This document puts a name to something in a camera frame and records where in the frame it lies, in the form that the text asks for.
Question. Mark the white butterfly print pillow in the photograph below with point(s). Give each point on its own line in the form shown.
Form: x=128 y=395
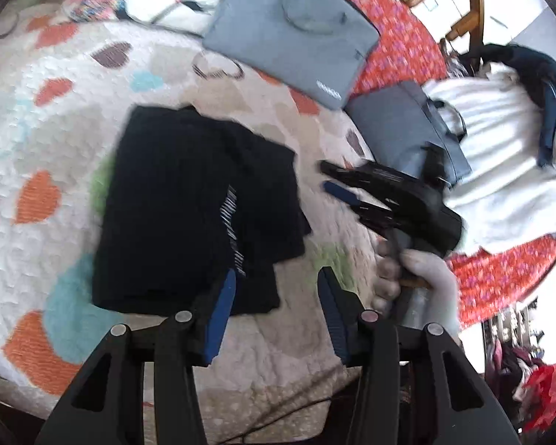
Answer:
x=180 y=4

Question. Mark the dark blue garment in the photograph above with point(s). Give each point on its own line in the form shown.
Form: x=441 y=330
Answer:
x=528 y=60

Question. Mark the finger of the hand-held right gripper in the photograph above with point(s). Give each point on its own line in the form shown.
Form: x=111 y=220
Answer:
x=345 y=197
x=343 y=171

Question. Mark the black pants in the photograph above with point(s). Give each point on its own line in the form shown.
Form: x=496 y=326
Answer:
x=167 y=204

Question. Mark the white cloth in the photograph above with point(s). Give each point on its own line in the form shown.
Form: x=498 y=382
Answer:
x=500 y=148

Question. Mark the person's right hand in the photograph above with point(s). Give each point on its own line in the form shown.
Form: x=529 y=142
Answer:
x=431 y=273

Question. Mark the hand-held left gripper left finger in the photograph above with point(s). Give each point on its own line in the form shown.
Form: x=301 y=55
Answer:
x=222 y=315

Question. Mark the heart-patterned quilt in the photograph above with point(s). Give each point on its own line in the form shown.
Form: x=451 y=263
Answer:
x=51 y=116

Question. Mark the red floral blanket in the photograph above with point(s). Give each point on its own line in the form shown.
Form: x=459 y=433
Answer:
x=398 y=32

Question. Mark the red bag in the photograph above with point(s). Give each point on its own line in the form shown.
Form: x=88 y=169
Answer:
x=549 y=394

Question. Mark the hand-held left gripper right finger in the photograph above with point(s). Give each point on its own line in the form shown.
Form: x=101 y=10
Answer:
x=333 y=315

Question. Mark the light grey laptop bag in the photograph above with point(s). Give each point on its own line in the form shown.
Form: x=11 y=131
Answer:
x=287 y=32

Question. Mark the pile of clothes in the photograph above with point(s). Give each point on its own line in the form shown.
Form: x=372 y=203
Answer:
x=509 y=357

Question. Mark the dark grey bag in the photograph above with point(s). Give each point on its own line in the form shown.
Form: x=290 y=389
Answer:
x=389 y=120

